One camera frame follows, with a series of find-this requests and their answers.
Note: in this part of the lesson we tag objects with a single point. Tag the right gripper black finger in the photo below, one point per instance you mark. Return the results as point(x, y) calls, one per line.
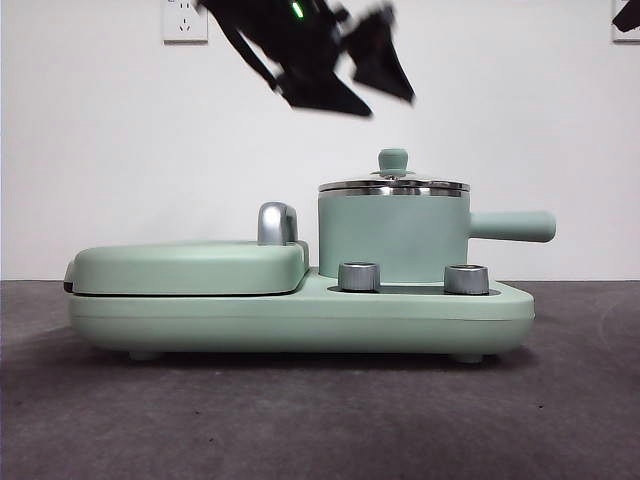
point(630, 15)

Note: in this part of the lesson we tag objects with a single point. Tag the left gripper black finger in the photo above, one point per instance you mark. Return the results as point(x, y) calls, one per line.
point(382, 55)
point(325, 92)

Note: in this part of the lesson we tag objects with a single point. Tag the glass lid with green knob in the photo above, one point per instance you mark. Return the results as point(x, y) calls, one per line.
point(393, 159)

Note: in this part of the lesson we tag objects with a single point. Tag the silver control knob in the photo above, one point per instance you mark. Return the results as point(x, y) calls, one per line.
point(358, 277)
point(466, 280)

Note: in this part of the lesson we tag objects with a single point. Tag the green hinged griddle cover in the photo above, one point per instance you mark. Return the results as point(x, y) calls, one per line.
point(175, 270)

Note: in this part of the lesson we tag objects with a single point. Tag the green breakfast machine base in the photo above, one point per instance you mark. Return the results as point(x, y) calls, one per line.
point(300, 325)

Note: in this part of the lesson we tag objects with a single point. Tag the white wall socket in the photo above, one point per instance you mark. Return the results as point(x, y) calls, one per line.
point(182, 25)
point(620, 36)

